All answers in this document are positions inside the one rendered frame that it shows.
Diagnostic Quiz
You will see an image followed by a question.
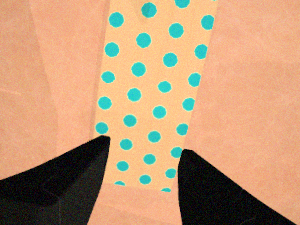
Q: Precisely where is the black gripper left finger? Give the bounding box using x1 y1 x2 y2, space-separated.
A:
0 135 110 225

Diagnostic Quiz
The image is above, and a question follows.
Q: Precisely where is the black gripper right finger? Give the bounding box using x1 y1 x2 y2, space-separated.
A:
177 149 296 225

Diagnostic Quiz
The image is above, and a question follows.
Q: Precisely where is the beige strip with teal dots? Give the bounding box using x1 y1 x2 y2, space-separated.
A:
94 0 219 193

